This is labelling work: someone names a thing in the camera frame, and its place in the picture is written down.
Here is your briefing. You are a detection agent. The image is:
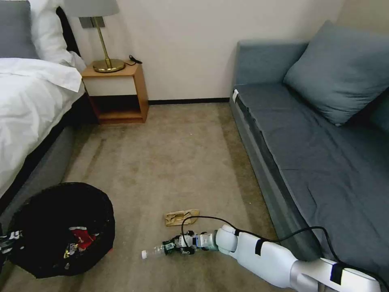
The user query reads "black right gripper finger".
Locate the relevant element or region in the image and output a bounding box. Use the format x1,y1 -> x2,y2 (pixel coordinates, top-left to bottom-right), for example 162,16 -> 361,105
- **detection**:
162,235 -> 183,247
164,245 -> 195,257

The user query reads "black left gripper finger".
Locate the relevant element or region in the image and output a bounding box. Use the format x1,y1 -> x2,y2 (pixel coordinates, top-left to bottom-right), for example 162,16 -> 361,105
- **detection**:
0,230 -> 24,254

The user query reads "clear plastic bottle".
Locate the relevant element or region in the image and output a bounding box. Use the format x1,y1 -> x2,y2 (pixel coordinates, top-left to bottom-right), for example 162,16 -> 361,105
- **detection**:
141,243 -> 171,260

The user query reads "black trash bin with bag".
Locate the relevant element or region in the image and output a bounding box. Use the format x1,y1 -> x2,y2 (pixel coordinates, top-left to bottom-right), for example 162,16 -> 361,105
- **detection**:
7,181 -> 116,279

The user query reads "flattened brown cardboard piece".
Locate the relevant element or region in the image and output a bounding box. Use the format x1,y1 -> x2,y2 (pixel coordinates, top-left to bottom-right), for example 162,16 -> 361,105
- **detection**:
164,209 -> 201,228

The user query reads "red packet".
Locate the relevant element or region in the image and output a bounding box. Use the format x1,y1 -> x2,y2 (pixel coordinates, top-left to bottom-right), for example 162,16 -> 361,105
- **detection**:
68,226 -> 98,251

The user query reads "white duvet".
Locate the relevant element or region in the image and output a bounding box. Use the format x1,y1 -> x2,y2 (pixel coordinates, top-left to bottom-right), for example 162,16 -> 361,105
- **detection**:
0,57 -> 88,199

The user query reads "dark baseboard strip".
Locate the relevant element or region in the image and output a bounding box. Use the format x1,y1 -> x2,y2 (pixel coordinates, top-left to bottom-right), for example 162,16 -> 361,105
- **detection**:
148,97 -> 231,106

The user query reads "blue-grey sofa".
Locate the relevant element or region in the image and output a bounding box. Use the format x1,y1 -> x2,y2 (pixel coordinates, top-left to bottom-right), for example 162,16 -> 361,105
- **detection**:
229,39 -> 389,292

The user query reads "wooden nightstand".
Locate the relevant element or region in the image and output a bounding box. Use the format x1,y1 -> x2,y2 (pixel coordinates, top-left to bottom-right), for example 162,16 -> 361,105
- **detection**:
81,63 -> 150,125

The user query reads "white pillow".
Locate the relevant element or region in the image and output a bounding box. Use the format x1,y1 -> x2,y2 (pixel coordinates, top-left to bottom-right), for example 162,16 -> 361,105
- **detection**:
28,0 -> 88,71

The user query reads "grey pillow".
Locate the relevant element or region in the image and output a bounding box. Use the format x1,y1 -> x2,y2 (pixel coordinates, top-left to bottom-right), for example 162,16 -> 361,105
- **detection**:
0,0 -> 41,60

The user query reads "black headboard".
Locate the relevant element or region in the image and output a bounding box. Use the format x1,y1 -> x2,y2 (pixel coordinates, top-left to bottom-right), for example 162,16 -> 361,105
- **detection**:
55,6 -> 83,59

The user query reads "brass table lamp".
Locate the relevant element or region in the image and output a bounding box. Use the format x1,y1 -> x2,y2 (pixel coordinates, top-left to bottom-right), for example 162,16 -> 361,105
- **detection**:
63,0 -> 126,73

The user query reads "blue-grey sofa cushion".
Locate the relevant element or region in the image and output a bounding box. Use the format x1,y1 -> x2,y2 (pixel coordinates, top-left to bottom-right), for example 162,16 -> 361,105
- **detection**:
282,19 -> 389,127

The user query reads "grey bed frame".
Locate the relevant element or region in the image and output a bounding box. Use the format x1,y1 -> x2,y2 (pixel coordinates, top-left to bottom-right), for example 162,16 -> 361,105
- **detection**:
0,90 -> 101,232

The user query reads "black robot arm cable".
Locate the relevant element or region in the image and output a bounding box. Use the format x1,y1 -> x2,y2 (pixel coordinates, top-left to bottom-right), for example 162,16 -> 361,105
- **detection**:
181,215 -> 389,284

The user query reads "black lamp cable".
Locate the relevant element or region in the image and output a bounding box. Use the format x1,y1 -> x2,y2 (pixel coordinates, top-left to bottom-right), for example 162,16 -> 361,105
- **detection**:
122,54 -> 143,66

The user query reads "grey wall switch plate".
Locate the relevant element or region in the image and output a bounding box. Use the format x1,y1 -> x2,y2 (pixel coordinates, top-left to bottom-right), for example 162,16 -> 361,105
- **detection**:
79,16 -> 107,30

